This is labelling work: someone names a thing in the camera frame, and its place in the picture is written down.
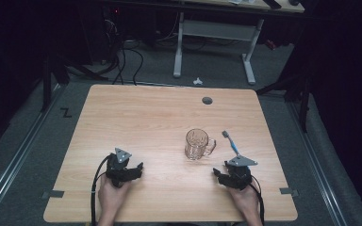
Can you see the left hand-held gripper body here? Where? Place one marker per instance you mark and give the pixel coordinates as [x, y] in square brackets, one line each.
[118, 171]

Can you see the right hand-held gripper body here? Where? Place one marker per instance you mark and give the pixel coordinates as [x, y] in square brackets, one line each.
[240, 175]

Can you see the blue grey toothbrush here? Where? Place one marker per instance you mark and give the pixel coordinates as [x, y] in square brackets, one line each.
[232, 145]

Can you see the clear glass mug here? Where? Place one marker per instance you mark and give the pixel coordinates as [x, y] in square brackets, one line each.
[196, 144]

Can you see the person's right hand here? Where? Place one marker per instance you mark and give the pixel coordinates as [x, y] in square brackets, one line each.
[248, 201]

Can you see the person's left hand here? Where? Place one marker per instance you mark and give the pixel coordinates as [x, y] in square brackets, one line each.
[110, 197]

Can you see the grey tape strip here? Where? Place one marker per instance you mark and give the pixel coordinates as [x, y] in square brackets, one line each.
[288, 191]
[54, 194]

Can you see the grey round table grommet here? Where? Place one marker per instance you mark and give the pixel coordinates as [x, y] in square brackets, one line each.
[207, 100]

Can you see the small white floor object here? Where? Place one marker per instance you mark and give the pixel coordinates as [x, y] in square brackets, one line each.
[197, 82]

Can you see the black metal stand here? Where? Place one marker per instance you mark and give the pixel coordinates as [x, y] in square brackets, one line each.
[304, 103]
[46, 84]

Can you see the small red object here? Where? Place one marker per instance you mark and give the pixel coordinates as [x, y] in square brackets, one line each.
[271, 44]

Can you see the metal floor rail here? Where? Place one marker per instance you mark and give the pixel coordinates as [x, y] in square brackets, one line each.
[15, 163]
[319, 163]

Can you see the white frame wooden desk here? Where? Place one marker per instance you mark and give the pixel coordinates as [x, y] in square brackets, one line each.
[220, 31]

